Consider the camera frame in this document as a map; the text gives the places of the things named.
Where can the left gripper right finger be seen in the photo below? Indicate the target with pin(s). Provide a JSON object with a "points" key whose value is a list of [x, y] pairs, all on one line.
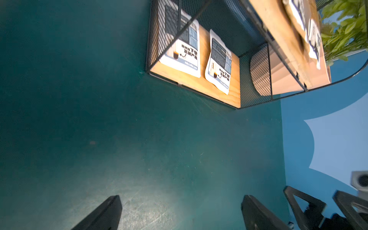
{"points": [[257, 217]]}

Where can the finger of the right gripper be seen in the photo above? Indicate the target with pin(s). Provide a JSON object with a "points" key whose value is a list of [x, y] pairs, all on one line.
{"points": [[308, 210], [346, 203]]}

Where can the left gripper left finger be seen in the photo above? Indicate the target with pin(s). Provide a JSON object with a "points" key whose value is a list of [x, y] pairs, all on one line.
{"points": [[105, 217]]}

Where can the grey coffee bag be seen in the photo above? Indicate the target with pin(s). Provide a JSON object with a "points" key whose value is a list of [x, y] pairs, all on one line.
{"points": [[219, 67], [184, 54]]}

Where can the yellow coffee bag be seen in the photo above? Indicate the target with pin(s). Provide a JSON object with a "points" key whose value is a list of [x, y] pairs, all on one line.
{"points": [[304, 17]]}

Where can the wooden two-tier shelf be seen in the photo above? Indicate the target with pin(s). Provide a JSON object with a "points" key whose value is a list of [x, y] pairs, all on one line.
{"points": [[245, 53]]}

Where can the potted white flower plant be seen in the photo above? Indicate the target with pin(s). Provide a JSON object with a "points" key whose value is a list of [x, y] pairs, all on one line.
{"points": [[282, 66]]}

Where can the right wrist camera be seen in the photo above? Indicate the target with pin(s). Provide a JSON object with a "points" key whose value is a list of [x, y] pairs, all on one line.
{"points": [[359, 180]]}

